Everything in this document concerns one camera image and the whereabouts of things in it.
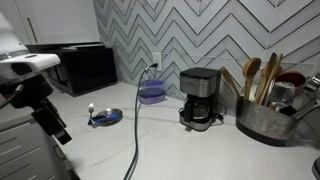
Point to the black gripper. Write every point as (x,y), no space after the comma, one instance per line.
(31,90)

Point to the blue sachet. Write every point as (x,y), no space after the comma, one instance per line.
(106,117)

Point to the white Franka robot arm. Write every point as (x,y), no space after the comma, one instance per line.
(30,61)

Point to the black steel coffee maker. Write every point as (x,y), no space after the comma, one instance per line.
(200,83)

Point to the grey ridged metal box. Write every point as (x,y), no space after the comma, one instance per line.
(23,153)

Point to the black microwave oven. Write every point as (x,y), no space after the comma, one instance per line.
(90,70)

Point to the large purple-lid plastic container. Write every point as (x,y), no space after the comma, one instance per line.
(151,96)

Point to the small purple-lid plastic container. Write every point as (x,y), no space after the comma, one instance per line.
(151,83)

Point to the wide wooden spatula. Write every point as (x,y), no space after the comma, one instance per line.
(230,80)

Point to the white cup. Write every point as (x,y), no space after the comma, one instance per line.
(242,90)

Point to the wooden spoon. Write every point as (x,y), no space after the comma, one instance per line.
(250,68)

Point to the metal utensil holder pot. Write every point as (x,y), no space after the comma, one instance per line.
(263,123)

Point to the long wooden spatula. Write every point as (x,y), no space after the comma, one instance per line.
(266,75)
(275,71)

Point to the shiny metal ladle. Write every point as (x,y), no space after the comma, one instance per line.
(281,93)

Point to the red bowl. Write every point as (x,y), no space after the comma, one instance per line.
(293,78)

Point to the white wall cabinet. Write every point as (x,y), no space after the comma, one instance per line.
(63,20)

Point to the white wall outlet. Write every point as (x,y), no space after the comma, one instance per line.
(157,58)

